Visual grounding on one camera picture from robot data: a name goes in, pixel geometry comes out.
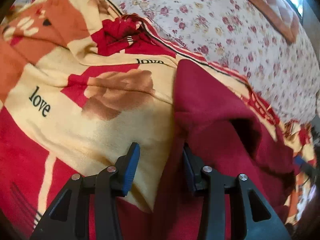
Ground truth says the patterned love fleece blanket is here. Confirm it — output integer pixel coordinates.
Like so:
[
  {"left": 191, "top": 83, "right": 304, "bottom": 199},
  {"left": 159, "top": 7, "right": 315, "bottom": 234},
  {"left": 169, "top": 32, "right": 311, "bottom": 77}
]
[{"left": 1, "top": 0, "right": 316, "bottom": 239}]

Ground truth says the maroon red garment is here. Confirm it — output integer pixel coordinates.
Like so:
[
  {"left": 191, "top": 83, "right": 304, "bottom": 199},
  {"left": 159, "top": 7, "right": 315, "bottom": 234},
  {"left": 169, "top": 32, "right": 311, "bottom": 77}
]
[{"left": 151, "top": 60, "right": 295, "bottom": 239}]

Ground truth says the brown checkered pillow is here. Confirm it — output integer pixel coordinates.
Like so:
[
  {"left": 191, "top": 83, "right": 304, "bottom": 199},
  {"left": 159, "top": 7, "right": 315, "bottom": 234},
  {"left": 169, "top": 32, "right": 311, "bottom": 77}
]
[{"left": 248, "top": 0, "right": 299, "bottom": 44}]

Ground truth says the floral white quilt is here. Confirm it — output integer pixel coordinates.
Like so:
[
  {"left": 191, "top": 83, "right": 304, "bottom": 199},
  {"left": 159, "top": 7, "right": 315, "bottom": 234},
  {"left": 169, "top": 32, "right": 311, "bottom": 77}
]
[{"left": 112, "top": 0, "right": 319, "bottom": 122}]

